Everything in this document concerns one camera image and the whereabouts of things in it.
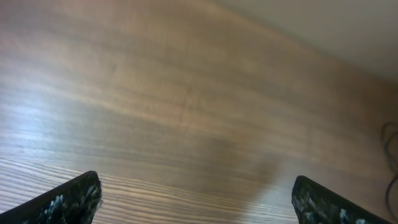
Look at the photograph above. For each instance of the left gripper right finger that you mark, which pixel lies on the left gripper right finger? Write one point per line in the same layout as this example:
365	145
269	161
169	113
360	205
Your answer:
315	204

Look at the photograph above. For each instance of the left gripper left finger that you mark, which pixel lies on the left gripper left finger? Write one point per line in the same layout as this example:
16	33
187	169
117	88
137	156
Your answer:
74	202

